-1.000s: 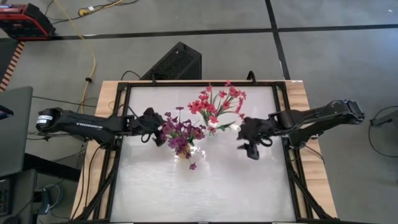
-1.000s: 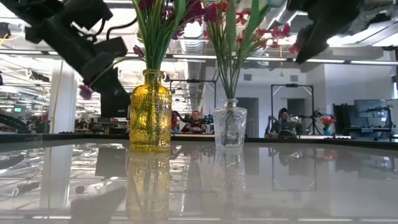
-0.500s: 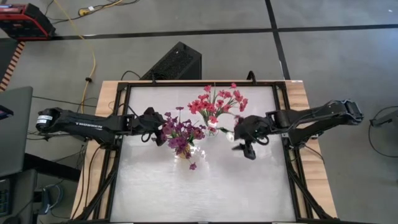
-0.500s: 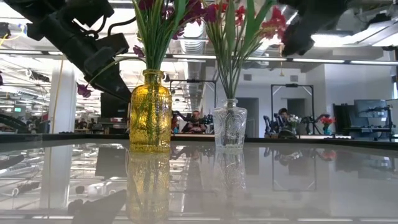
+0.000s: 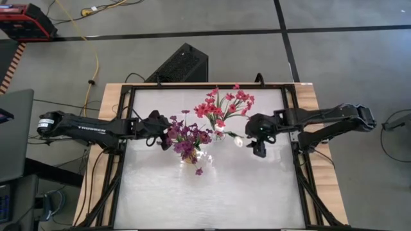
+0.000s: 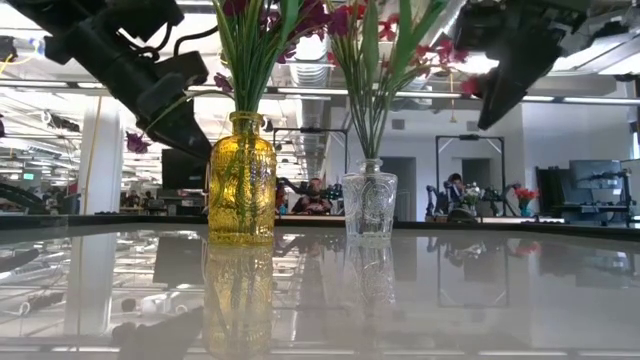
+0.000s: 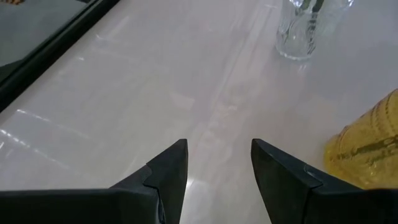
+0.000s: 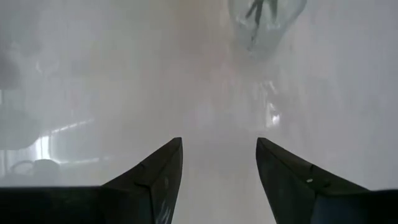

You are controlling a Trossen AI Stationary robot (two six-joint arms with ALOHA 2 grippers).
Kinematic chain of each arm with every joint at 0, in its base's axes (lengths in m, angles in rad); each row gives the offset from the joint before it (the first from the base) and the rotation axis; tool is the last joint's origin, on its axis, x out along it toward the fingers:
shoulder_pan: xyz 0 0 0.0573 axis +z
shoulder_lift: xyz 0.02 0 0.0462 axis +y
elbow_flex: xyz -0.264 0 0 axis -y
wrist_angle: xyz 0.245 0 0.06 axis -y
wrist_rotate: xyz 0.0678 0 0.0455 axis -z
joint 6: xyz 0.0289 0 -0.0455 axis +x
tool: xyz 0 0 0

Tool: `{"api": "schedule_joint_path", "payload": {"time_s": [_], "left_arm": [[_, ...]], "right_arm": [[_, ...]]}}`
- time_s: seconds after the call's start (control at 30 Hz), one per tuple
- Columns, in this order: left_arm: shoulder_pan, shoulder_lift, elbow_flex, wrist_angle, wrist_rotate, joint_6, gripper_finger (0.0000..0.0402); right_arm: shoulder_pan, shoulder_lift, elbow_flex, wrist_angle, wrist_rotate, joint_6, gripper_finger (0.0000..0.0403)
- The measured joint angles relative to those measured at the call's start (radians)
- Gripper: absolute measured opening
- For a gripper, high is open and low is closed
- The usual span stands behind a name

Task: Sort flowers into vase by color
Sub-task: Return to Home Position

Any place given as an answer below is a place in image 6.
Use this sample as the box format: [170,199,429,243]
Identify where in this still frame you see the silver ceiling duct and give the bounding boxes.
[287,24,331,191]

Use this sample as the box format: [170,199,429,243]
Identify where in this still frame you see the person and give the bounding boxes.
[292,177,334,216]
[446,172,466,211]

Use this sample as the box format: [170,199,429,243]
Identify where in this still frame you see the black frame stand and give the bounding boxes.
[434,133,506,216]

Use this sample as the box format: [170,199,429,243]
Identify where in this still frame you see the dark computer monitor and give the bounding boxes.
[535,166,571,204]

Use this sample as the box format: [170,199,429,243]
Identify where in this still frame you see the red flowers in blue vase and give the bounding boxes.
[513,185,541,217]

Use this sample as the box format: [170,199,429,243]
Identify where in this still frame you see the clear embossed glass vase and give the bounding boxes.
[342,158,399,239]

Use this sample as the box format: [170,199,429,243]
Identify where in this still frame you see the grey computer monitor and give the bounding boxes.
[568,159,624,204]

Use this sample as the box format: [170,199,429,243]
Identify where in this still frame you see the black monitor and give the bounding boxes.
[160,148,209,191]

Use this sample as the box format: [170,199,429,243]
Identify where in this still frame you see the white flower bouquet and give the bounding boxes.
[462,182,484,207]

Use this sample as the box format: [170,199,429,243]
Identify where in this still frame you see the white pillar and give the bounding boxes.
[79,97,126,216]

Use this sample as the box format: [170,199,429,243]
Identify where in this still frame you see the purple artificial flower bunch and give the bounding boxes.
[124,0,351,155]

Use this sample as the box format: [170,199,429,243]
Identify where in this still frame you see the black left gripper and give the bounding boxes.
[64,22,214,161]

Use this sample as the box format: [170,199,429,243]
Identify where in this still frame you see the black left wrist camera cable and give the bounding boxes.
[172,24,221,56]

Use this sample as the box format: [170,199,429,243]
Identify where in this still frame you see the black table frame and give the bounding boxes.
[0,213,640,241]

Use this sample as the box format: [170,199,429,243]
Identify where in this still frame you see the yellow embossed glass vase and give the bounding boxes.
[207,110,278,246]

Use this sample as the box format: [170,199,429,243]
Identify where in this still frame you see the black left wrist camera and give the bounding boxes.
[149,49,210,89]

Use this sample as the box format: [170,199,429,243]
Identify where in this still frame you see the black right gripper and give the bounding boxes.
[452,0,587,131]

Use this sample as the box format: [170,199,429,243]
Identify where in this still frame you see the long ceiling light bar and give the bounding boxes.
[0,79,640,106]

